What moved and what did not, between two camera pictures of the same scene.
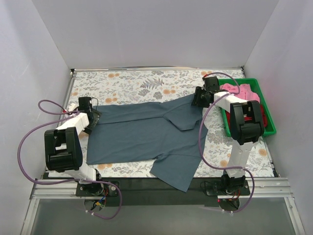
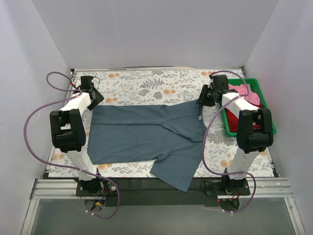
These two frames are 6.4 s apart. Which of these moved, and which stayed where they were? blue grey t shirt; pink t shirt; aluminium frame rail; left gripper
Moved: left gripper
Stayed: aluminium frame rail; blue grey t shirt; pink t shirt
